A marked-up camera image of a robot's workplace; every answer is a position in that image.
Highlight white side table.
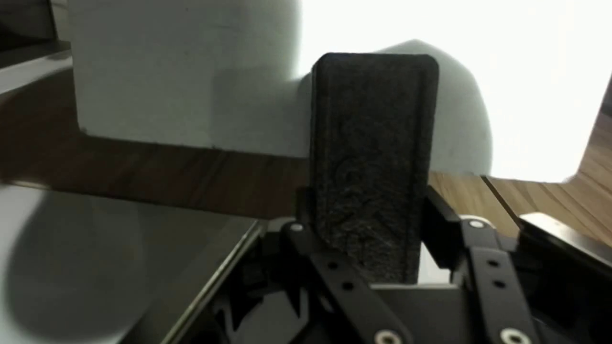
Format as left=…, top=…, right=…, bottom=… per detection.
left=0, top=181, right=261, bottom=344

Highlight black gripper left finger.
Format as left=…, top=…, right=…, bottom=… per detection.
left=118, top=185, right=418, bottom=344

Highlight black felt whiteboard eraser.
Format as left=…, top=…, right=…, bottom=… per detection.
left=309, top=51, right=443, bottom=285

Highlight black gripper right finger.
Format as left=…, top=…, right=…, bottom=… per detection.
left=422, top=185, right=612, bottom=344

